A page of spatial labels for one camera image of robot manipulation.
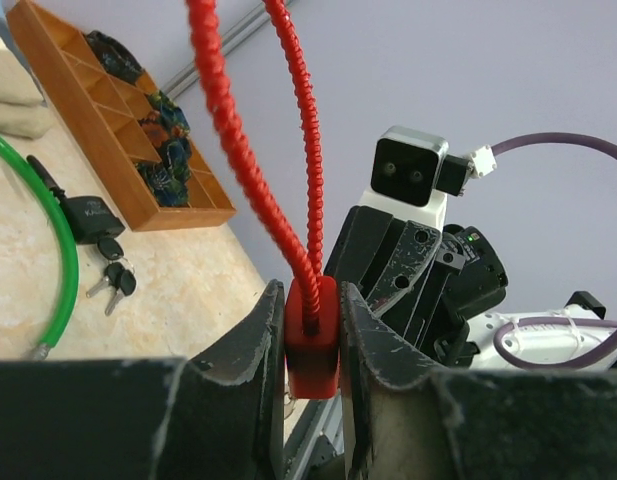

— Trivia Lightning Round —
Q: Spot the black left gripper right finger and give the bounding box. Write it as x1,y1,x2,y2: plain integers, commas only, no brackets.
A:
340,282,617,479

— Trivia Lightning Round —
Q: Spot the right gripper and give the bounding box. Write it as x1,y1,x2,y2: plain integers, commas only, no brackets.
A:
324,206,508,367

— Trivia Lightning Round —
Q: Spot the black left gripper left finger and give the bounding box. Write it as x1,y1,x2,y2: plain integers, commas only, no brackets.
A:
0,280,285,479

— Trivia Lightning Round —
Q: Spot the red cable seal lock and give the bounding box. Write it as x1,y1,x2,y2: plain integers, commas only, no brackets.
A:
202,6,340,399

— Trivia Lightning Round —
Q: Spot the black-headed key bunch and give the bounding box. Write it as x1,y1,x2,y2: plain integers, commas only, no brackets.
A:
86,238,137,316

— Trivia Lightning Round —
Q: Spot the black Kaijing padlock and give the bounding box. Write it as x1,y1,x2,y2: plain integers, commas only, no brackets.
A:
26,155,126,245

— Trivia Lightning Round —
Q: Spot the green cable lock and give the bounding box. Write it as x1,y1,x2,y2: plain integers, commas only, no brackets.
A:
0,136,80,361

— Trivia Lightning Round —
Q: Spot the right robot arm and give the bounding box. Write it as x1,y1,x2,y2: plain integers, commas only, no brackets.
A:
325,206,617,371

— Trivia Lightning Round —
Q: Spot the dark rolled item lower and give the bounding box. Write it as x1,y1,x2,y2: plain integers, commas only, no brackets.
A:
135,138,192,208

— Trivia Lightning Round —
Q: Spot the dark rolled item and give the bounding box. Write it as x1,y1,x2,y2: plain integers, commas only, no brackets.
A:
147,90,187,127
85,30,144,85
139,110,191,163
135,138,192,208

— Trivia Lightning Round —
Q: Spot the dark rolled item middle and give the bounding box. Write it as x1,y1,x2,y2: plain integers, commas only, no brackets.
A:
139,110,191,163

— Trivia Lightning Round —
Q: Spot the dark rolled item right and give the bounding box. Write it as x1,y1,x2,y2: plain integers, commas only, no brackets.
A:
147,90,187,127

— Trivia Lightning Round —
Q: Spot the wooden compartment tray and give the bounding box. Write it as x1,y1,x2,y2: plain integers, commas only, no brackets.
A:
6,1,236,231

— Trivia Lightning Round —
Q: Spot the folded grey beige cloth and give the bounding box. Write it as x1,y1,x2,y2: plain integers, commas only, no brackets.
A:
0,18,53,139

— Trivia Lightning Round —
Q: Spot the dark rolled item top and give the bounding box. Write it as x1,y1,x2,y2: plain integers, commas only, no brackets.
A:
85,30,144,85

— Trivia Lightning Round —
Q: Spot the aluminium frame post right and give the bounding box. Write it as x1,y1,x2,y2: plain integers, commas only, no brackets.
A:
161,1,294,99

